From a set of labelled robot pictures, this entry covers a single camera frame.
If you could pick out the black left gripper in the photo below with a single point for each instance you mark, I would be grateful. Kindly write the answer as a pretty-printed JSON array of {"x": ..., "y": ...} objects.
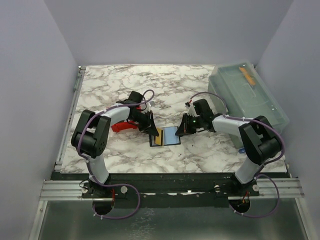
[{"x": 149, "y": 126}]

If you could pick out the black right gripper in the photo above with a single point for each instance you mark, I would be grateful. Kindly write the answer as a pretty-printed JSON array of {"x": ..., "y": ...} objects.
[{"x": 184, "y": 128}]

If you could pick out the yellow credit card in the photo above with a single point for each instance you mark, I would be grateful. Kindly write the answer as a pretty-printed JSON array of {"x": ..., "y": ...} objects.
[{"x": 155, "y": 141}]

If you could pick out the black leather card holder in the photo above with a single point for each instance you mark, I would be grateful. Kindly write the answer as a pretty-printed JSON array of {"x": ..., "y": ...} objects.
[{"x": 170, "y": 139}]

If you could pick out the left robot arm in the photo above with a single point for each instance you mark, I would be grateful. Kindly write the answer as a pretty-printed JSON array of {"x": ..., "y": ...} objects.
[{"x": 92, "y": 130}]

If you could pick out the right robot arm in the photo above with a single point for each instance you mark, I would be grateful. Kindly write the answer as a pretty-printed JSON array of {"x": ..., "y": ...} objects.
[{"x": 260, "y": 140}]

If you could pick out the red plastic bin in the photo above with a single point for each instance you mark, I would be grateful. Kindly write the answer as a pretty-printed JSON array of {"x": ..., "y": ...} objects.
[{"x": 124, "y": 125}]

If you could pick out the small blue object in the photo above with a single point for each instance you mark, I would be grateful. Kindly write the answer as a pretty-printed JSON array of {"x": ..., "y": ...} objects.
[{"x": 241, "y": 151}]

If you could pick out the green plastic storage box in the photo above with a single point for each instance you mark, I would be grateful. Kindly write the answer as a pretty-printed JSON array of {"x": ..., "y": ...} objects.
[{"x": 242, "y": 99}]

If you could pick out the orange tool inside box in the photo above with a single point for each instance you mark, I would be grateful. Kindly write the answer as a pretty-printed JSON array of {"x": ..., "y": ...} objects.
[{"x": 247, "y": 76}]

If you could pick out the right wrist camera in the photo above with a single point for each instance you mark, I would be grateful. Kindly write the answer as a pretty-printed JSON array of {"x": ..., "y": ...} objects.
[{"x": 191, "y": 109}]

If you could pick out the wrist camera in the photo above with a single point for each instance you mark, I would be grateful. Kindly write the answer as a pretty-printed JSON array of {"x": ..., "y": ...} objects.
[
  {"x": 149, "y": 105},
  {"x": 191, "y": 109}
]

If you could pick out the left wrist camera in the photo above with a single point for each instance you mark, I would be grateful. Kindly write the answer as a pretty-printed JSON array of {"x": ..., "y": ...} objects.
[{"x": 149, "y": 105}]

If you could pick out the aluminium rail frame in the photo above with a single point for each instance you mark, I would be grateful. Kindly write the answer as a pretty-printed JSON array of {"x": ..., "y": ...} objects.
[{"x": 129, "y": 152}]

